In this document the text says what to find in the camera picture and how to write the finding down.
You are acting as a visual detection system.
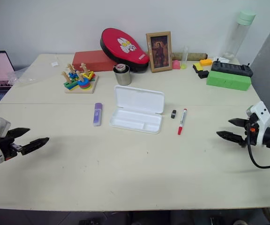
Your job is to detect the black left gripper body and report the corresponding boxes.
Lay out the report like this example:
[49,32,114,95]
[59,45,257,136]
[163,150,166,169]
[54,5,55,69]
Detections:
[0,135,23,162]

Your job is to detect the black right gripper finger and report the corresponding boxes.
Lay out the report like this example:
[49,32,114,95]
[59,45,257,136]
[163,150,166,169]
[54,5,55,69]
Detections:
[216,130,247,148]
[228,118,251,128]

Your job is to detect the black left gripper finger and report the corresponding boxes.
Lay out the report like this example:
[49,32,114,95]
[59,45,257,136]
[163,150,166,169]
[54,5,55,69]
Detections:
[7,127,30,141]
[20,137,50,156]

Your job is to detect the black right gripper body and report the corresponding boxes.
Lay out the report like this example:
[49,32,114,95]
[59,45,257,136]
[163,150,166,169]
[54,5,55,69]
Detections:
[242,117,260,149]

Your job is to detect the white plastic case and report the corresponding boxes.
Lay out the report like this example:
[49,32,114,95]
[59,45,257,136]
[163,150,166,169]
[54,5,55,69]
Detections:
[108,85,165,135]

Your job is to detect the green foam block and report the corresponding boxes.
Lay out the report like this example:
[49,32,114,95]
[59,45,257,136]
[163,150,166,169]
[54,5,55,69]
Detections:
[206,70,253,92]

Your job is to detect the red marker pen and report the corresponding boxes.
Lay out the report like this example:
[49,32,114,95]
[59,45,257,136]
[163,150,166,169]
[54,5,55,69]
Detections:
[177,108,188,136]

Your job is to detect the clear plastic bag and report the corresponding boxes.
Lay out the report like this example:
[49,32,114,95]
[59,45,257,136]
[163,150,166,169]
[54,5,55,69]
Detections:
[7,69,37,85]

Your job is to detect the black remote-like device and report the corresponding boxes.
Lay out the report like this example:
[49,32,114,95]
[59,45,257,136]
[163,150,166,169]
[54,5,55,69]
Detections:
[210,59,254,78]

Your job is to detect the small black block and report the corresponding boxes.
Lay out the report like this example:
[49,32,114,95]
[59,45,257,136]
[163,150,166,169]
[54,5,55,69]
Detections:
[197,70,210,80]

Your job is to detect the yellow black sponge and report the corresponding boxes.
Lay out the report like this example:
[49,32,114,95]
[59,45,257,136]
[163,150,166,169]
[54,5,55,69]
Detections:
[192,61,204,72]

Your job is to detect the wooden shape stacking toy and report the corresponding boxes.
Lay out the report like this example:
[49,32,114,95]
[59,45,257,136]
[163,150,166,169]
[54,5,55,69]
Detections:
[60,62,99,94]

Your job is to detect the brown rolled cylinder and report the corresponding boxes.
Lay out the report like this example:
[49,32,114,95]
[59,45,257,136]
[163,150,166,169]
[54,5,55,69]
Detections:
[171,52,208,61]

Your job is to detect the clear bottle green lid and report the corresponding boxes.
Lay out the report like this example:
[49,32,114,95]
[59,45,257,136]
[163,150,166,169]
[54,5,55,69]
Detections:
[222,9,256,62]

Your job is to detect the clear plastic tube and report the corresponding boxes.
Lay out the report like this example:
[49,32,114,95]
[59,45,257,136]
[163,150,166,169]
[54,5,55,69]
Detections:
[181,45,189,68]

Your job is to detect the red rectangular box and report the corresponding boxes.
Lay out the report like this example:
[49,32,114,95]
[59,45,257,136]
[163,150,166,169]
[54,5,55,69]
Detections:
[72,50,117,72]

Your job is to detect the metal cup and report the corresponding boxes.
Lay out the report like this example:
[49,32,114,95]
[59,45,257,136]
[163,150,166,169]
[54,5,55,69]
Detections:
[112,64,133,86]

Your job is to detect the red black boxing pad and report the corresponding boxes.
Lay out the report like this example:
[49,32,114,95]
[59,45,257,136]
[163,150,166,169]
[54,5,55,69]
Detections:
[99,28,150,74]

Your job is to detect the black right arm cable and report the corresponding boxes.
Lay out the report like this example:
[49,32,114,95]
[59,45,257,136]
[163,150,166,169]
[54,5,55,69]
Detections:
[247,127,270,175]

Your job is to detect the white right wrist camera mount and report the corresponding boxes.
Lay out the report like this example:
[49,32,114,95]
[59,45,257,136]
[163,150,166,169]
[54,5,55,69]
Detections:
[246,101,270,147]

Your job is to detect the wooden picture frame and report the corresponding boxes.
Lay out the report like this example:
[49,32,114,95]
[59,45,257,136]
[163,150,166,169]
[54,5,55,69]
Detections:
[145,31,174,74]

